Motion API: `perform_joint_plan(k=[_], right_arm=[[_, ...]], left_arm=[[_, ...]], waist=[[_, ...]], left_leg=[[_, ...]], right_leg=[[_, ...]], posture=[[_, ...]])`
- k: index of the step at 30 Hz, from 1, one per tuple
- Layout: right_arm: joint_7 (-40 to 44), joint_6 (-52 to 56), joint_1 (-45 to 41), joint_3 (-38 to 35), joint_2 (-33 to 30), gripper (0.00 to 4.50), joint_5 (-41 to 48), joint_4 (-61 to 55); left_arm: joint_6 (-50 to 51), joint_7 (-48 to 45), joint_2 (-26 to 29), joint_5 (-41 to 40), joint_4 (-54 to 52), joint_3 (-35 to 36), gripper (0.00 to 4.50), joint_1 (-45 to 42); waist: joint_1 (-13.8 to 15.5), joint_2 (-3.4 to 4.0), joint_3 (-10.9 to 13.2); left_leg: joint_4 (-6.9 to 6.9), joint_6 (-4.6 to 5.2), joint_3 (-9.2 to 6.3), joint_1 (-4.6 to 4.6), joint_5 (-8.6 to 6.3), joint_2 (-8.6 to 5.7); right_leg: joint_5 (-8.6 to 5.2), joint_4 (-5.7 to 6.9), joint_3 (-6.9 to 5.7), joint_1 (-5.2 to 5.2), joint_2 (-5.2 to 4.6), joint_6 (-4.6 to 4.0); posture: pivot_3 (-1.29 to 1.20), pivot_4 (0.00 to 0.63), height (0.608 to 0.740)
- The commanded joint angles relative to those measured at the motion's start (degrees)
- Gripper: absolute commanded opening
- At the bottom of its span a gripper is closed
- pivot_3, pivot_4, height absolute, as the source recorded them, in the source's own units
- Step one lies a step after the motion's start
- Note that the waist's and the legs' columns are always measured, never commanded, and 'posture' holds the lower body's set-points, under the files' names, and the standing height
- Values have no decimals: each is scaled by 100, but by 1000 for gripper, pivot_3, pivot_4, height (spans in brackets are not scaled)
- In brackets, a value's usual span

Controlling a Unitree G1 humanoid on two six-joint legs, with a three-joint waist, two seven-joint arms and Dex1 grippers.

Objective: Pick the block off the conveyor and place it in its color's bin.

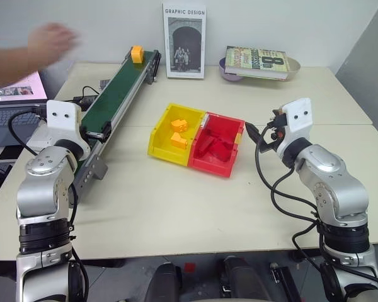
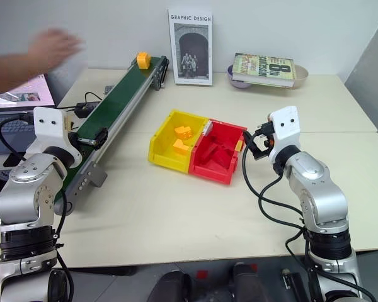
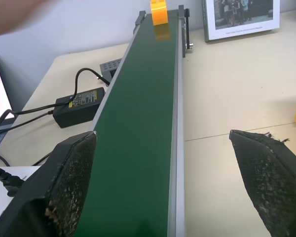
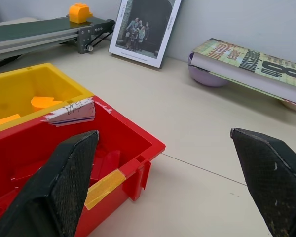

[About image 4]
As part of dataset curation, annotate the yellow plastic bin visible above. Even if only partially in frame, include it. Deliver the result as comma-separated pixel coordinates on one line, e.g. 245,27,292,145
0,62,94,135

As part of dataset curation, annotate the orange flat block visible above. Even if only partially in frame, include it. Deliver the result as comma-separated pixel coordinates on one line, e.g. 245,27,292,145
0,114,21,128

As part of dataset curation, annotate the conveyor belt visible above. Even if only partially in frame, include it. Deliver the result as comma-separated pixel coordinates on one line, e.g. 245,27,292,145
0,16,116,64

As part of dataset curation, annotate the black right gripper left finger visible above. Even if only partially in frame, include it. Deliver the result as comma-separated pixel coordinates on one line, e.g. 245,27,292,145
0,130,100,237

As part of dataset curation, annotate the white paper label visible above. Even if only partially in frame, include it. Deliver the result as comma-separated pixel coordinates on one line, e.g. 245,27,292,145
41,97,96,128

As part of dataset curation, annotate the green and yellow book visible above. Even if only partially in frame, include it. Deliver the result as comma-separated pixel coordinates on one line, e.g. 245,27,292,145
189,38,296,107

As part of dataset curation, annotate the orange block with studs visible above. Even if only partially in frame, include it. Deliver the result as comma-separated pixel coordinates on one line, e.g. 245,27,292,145
69,2,93,24

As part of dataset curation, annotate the cream bowl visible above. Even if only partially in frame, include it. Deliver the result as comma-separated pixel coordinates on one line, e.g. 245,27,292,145
280,98,296,114

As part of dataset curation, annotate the yellow tape strip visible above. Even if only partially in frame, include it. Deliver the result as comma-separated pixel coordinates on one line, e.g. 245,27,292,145
84,169,127,211

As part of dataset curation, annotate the red plastic bin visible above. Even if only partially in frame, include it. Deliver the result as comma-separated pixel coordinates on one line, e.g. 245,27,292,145
0,95,166,237

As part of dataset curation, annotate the purple bowl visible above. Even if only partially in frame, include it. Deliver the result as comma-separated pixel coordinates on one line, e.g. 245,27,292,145
187,52,229,88

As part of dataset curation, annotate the orange rounded block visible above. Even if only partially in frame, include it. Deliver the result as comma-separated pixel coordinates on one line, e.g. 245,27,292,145
30,96,63,113

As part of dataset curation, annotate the framed group photo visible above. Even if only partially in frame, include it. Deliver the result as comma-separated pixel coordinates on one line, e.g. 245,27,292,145
108,0,183,69

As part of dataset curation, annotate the red block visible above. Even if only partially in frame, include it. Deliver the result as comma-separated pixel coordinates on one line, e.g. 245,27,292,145
10,150,121,189

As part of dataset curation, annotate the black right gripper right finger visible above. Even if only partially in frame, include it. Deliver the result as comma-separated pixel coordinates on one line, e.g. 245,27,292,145
230,128,296,237

